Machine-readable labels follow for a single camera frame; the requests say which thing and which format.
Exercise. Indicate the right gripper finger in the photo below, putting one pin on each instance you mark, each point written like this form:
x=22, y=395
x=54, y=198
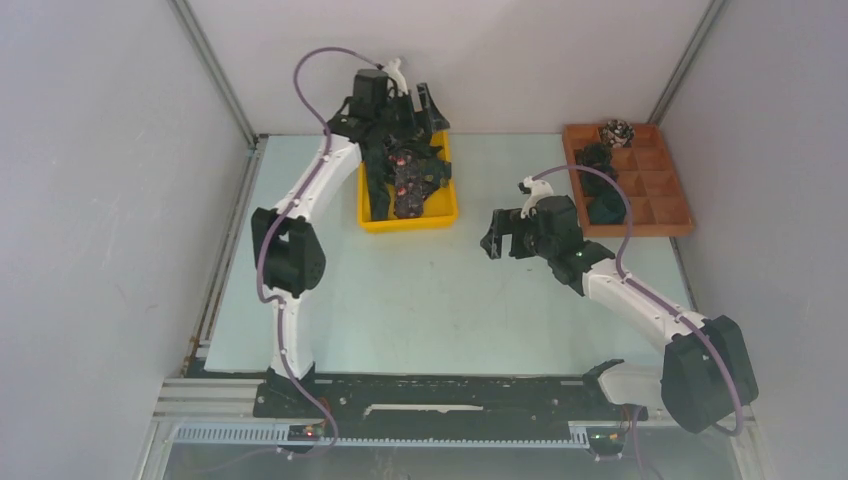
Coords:
x=500, y=225
x=517, y=232

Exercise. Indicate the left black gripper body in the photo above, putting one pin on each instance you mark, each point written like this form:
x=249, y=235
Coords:
x=386, y=116

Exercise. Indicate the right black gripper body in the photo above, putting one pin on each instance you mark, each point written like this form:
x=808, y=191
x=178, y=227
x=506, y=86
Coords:
x=546, y=248

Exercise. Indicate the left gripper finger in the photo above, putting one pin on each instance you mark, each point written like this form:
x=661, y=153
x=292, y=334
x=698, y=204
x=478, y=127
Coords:
x=405, y=116
x=429, y=117

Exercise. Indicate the dark green leaf tie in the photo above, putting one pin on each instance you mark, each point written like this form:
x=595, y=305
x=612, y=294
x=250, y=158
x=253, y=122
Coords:
x=378, y=146

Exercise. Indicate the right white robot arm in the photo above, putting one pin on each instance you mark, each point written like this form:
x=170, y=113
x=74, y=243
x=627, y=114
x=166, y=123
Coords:
x=706, y=373

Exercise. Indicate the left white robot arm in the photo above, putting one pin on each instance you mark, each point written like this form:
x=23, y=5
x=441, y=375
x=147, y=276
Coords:
x=289, y=258

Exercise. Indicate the dark green floral tie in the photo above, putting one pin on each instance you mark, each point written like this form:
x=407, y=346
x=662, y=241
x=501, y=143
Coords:
x=436, y=174

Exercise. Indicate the teal rolled tie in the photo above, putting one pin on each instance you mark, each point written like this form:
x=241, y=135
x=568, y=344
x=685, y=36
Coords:
x=608, y=208

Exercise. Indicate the dark rolled tie middle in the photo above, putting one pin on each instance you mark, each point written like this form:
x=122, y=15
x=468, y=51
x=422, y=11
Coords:
x=594, y=185

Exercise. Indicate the dark rolled tie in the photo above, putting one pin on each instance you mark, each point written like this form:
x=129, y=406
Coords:
x=594, y=185
x=597, y=156

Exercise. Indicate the yellow plastic bin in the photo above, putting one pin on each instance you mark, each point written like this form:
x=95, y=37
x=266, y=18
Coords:
x=440, y=209

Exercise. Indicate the floral paisley tie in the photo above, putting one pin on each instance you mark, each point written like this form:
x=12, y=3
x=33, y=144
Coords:
x=409, y=180

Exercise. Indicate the dark rolled tie upper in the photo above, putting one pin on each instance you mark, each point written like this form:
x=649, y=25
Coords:
x=597, y=156

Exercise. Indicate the brown wooden compartment tray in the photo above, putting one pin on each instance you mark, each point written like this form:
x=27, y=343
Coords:
x=647, y=175

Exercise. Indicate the white patterned rolled tie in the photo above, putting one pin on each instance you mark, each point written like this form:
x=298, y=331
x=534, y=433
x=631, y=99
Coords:
x=617, y=134

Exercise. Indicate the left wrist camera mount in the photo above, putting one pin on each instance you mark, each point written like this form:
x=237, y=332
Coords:
x=393, y=69

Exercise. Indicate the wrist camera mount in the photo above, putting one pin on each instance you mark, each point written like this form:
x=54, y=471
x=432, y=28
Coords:
x=536, y=190
x=393, y=69

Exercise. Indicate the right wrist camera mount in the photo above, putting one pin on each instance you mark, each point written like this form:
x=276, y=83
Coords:
x=536, y=190

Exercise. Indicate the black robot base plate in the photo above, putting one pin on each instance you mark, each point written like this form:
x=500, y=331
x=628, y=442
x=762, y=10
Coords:
x=570, y=397

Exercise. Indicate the aluminium frame rail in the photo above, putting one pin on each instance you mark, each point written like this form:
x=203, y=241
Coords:
x=217, y=414

